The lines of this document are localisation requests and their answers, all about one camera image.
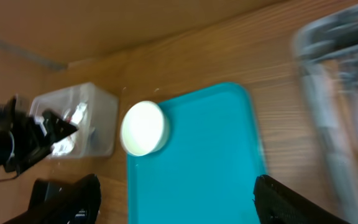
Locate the teal plastic serving tray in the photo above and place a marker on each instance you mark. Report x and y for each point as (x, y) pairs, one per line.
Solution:
(206, 172)

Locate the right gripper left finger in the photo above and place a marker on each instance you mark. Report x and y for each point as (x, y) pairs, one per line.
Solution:
(83, 201)

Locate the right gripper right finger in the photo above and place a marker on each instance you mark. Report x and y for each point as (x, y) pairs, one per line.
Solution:
(276, 203)

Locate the grey dishwasher rack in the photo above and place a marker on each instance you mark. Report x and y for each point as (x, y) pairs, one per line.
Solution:
(326, 52)

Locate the cardboard wall panel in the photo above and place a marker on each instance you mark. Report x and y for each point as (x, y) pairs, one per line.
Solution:
(55, 33)

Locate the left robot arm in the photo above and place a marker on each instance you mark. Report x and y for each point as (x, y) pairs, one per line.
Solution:
(26, 140)

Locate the white napkin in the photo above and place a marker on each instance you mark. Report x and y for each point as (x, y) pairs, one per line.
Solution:
(72, 145)

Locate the clear plastic bin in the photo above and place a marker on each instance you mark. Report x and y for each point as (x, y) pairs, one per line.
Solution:
(92, 110)

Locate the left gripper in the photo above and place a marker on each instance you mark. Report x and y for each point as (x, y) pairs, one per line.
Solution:
(26, 140)

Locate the black plastic tray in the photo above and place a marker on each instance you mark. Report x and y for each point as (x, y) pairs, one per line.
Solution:
(47, 195)

